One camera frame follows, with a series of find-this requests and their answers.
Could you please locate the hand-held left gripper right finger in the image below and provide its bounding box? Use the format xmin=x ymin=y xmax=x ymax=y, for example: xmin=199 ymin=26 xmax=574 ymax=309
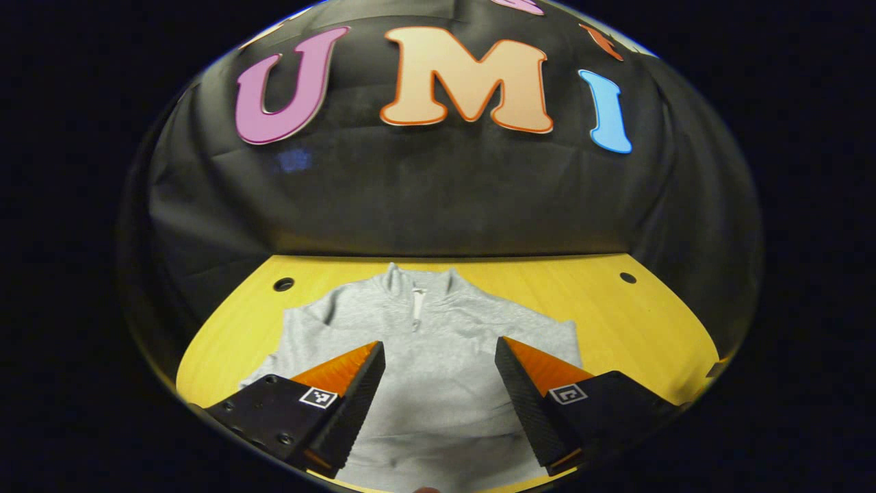
xmin=494 ymin=336 xmax=682 ymax=477

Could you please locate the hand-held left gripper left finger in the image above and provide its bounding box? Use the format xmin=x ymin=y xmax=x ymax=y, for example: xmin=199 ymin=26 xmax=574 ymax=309
xmin=205 ymin=340 xmax=386 ymax=480

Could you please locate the grey zip-neck sweater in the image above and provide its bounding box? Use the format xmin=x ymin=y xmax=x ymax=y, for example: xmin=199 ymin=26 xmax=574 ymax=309
xmin=240 ymin=262 xmax=584 ymax=493

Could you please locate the black backdrop cloth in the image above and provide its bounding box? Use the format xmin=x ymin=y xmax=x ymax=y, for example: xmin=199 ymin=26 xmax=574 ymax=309
xmin=116 ymin=0 xmax=764 ymax=384

